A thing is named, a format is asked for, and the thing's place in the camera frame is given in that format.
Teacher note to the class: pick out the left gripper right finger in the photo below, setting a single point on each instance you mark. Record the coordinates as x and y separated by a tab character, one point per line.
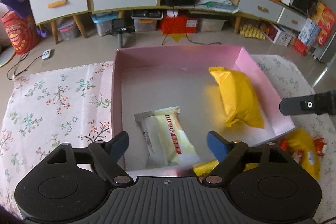
230	156

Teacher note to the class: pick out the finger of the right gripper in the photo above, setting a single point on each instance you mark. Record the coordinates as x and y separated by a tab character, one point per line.
320	103

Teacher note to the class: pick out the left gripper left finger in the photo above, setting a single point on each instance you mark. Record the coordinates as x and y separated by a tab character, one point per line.
105	156

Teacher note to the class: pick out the yellow Members Mark packet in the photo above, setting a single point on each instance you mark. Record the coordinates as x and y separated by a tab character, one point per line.
300	148

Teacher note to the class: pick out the red snack packet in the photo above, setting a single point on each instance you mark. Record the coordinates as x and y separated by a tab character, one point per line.
319	143

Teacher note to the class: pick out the plain yellow snack packet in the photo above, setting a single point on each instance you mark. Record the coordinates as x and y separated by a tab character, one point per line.
239	98

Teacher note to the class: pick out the cream white wafer packet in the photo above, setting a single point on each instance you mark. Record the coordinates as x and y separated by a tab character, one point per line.
167	142

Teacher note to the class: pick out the pink cardboard box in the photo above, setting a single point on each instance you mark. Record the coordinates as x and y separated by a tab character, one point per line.
150	78

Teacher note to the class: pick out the yellow egg tray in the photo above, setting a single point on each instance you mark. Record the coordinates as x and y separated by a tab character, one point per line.
250	31

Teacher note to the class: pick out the red storage box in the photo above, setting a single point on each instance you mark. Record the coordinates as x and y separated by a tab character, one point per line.
180	24

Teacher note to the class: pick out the red monkey face bag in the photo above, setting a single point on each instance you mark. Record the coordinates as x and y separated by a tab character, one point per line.
22	32

